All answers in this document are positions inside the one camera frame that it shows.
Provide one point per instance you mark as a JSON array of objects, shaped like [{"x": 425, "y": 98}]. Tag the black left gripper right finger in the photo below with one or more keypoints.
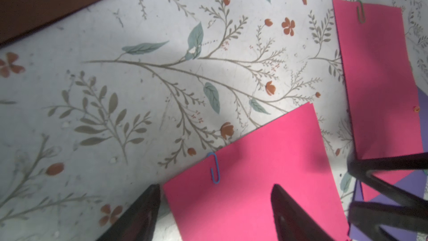
[{"x": 292, "y": 223}]

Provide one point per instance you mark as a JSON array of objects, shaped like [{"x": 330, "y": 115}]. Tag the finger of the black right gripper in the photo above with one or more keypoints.
[
  {"x": 364, "y": 170},
  {"x": 370, "y": 218}
]

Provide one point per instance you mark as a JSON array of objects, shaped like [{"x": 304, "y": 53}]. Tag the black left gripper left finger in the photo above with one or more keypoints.
[{"x": 139, "y": 221}]

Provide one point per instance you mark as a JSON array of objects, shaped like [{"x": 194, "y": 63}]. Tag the magenta paper sheet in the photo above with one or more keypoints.
[
  {"x": 288, "y": 151},
  {"x": 381, "y": 89}
]

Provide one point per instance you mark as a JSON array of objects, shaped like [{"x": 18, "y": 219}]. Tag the blue paperclip on magenta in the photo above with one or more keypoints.
[{"x": 215, "y": 172}]

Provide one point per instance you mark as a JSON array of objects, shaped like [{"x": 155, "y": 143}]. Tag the grey paperclip on magenta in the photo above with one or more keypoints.
[{"x": 360, "y": 12}]

